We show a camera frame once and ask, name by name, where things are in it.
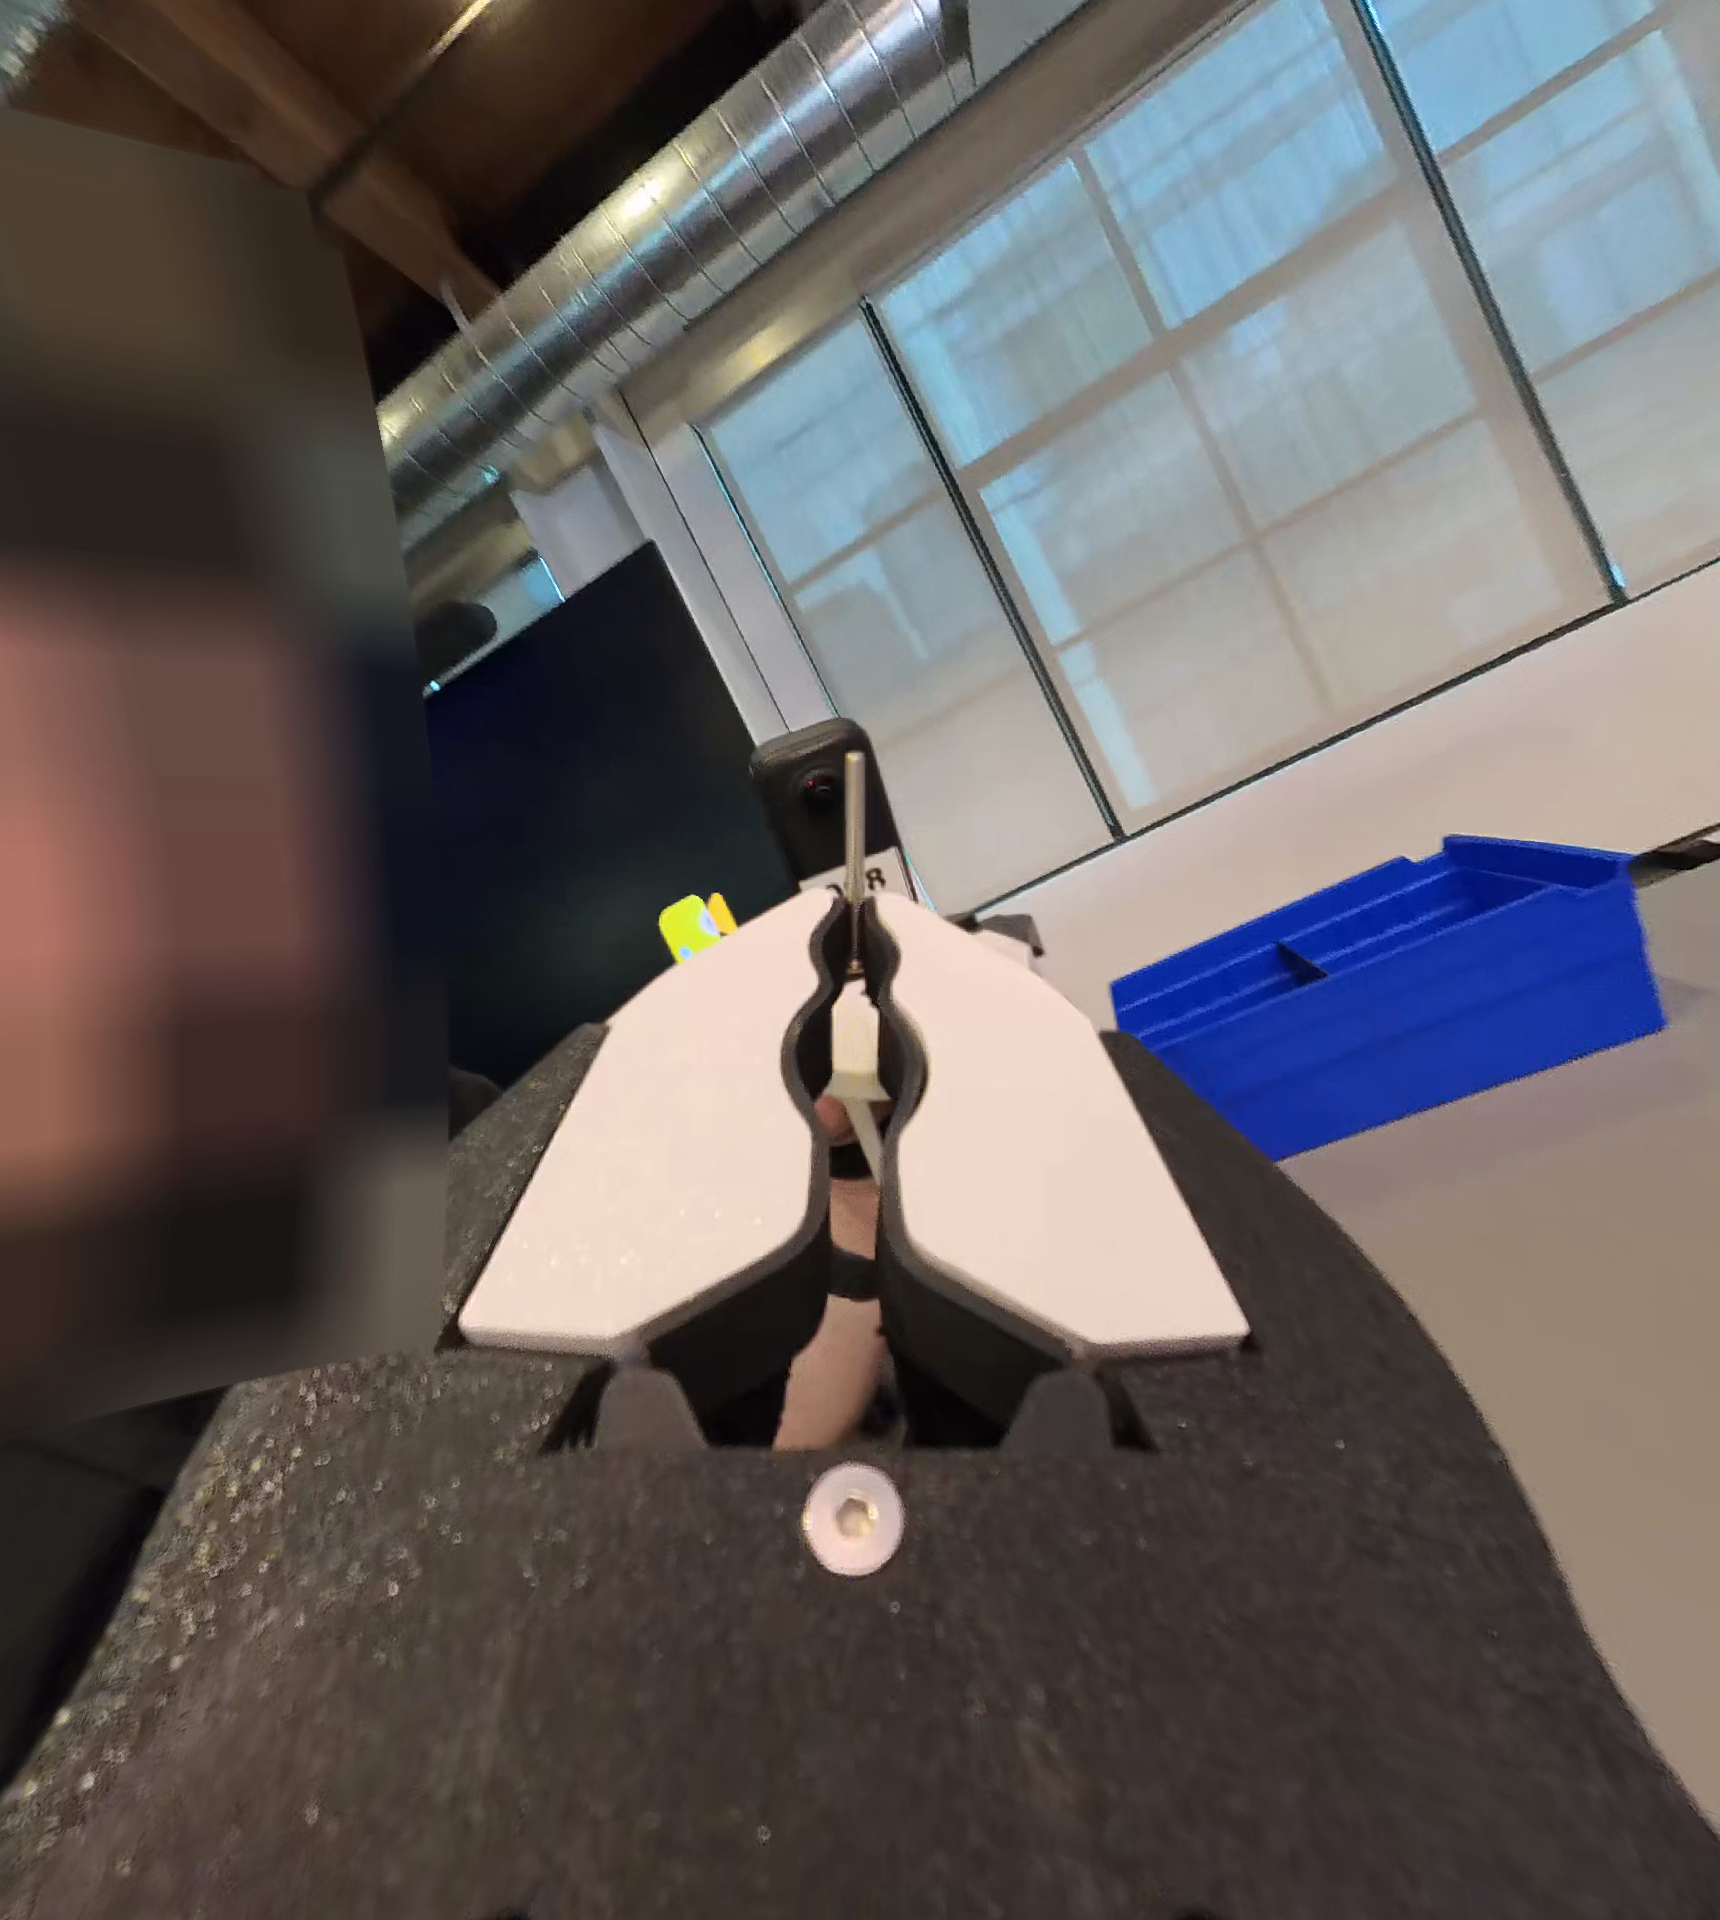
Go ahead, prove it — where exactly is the grey desk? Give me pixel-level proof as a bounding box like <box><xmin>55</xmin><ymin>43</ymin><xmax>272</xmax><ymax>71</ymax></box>
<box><xmin>951</xmin><ymin>817</ymin><xmax>1720</xmax><ymax>1920</ymax></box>

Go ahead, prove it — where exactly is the silver metal screw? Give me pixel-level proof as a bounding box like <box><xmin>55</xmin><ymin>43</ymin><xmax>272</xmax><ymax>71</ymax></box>
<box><xmin>843</xmin><ymin>751</ymin><xmax>872</xmax><ymax>978</ymax></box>

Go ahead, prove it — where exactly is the blue plastic bin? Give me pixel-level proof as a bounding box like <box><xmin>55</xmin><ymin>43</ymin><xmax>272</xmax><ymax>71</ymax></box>
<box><xmin>1108</xmin><ymin>834</ymin><xmax>1670</xmax><ymax>1160</ymax></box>

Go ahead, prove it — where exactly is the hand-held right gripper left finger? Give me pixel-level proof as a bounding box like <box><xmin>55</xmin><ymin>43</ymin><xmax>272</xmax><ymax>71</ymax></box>
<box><xmin>455</xmin><ymin>892</ymin><xmax>850</xmax><ymax>1452</ymax></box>

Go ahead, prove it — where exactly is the silver spiral air duct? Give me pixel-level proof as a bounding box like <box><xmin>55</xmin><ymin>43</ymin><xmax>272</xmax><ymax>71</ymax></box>
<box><xmin>380</xmin><ymin>0</ymin><xmax>983</xmax><ymax>602</ymax></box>

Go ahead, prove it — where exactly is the large grid window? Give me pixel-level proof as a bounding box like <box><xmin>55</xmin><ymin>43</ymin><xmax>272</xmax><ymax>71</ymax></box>
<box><xmin>694</xmin><ymin>0</ymin><xmax>1720</xmax><ymax>842</ymax></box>

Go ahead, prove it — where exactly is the large black screen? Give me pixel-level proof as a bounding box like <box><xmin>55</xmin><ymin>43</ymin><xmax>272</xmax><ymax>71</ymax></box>
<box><xmin>425</xmin><ymin>541</ymin><xmax>803</xmax><ymax>1082</ymax></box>

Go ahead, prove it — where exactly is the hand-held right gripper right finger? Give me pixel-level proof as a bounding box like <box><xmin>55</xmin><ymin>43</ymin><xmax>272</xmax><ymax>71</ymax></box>
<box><xmin>867</xmin><ymin>897</ymin><xmax>1252</xmax><ymax>1452</ymax></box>

